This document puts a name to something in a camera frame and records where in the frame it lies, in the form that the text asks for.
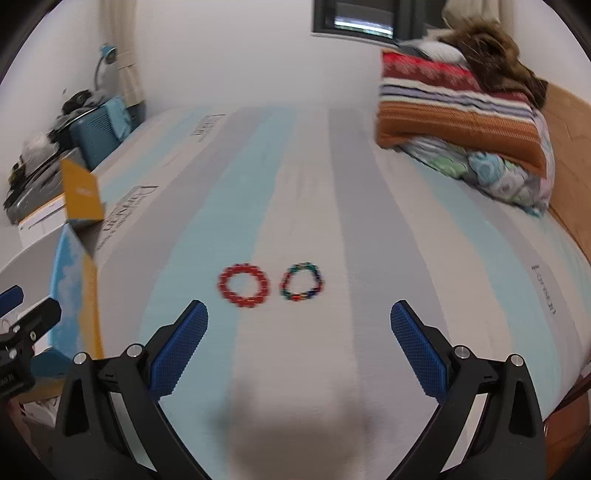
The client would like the beige curtain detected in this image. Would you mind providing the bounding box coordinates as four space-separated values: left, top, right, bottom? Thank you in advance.
442 0 501 29
101 0 145 107

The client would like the floral patterned pillow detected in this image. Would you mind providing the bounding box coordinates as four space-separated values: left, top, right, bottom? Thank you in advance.
399 110 555 217

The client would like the dark framed window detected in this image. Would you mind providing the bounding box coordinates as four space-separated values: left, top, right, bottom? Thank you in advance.
312 0 446 44

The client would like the dark clothes pile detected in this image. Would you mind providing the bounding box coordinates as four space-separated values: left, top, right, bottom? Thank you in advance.
51 90 106 131

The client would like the striped bed sheet mattress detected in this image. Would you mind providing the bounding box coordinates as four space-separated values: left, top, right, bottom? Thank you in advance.
94 107 590 479

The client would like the multicolour bead bracelet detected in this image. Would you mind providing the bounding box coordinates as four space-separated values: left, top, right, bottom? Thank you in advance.
279 261 326 304

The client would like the striped orange red pillow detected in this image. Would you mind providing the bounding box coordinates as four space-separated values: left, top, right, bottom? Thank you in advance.
376 49 547 178

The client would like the brown fuzzy blanket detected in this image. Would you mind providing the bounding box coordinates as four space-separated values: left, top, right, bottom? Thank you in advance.
440 19 548 110

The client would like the blue desk lamp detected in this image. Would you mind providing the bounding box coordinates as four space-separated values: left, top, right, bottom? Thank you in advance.
93 43 117 91

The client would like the wooden headboard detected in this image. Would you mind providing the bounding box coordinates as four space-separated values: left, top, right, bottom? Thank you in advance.
542 83 591 256

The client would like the blue yellow cardboard box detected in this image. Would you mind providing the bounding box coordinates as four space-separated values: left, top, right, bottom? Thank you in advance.
0 158 106 402

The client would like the white plastic bag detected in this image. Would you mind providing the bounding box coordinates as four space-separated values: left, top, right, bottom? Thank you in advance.
21 133 56 163

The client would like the white pillow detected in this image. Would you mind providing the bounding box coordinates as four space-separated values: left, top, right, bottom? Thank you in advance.
405 39 467 66

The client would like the grey suitcase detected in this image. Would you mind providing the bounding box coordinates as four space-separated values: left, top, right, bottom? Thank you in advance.
3 147 86 225

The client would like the red bead bracelet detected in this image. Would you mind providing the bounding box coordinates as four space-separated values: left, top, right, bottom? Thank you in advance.
216 262 271 309

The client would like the teal suitcase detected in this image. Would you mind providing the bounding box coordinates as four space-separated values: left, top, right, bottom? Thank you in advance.
69 95 132 171

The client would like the right beige curtain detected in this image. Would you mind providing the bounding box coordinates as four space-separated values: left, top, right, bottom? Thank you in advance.
442 0 501 29

